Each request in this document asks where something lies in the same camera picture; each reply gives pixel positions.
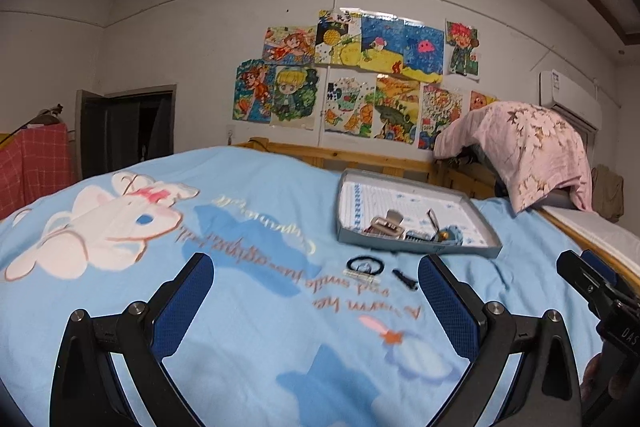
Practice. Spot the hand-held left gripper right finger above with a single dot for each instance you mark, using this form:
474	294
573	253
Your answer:
447	302

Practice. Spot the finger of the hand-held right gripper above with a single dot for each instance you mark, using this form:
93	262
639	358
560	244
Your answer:
602	266
580	274

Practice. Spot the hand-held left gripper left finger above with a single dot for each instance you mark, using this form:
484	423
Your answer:
182	302

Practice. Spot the small black hair clip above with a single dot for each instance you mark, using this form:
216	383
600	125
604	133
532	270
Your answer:
405	279

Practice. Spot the silver hair clip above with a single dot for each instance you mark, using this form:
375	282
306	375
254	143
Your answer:
433	218

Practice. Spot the clear hair clip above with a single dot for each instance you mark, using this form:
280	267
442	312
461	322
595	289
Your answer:
362	277

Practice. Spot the beige hair claw clip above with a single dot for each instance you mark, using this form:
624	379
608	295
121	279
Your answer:
385	224

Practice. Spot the grey shallow box tray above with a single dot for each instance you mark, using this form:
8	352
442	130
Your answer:
380	202

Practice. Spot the person's right hand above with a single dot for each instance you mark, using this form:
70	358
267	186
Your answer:
594	374

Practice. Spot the white mattress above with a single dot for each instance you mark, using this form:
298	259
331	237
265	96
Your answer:
600	227

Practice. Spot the light blue printed blanket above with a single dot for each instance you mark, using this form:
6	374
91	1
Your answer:
250	332

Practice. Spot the olive hanging cloth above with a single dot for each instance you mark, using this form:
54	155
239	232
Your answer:
607	192

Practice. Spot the pink floral blanket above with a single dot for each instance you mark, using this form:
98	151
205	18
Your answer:
530	147

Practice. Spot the white air conditioner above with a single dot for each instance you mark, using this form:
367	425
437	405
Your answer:
565	94

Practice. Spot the red checked cloth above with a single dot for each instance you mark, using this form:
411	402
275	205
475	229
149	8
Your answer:
35	167

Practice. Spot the wooden bed side rail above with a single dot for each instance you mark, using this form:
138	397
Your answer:
590	243

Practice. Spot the dark door frame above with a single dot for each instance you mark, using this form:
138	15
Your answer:
125	137

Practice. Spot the wooden bed frame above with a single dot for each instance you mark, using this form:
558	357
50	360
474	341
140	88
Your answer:
350	157

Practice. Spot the white wall socket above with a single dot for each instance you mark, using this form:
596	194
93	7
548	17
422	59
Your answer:
230	133

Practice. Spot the group of colourful wall drawings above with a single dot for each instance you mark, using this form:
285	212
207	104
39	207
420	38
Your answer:
390	42

